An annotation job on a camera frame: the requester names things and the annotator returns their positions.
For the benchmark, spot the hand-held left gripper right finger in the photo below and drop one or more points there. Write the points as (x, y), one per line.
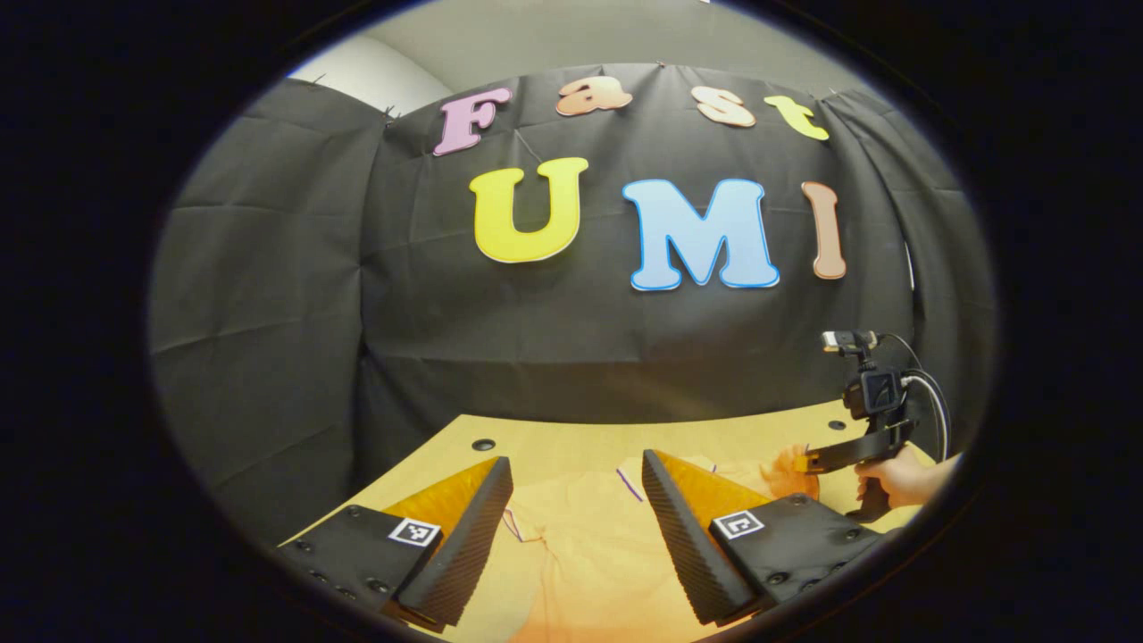
(683, 545)

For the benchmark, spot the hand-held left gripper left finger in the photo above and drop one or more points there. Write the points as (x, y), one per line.
(464, 545)

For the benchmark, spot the orange T-shirt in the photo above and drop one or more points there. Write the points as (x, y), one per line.
(598, 554)

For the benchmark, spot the black backdrop cloth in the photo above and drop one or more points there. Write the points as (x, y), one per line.
(554, 339)

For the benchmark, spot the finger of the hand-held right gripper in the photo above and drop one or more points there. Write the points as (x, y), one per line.
(790, 473)

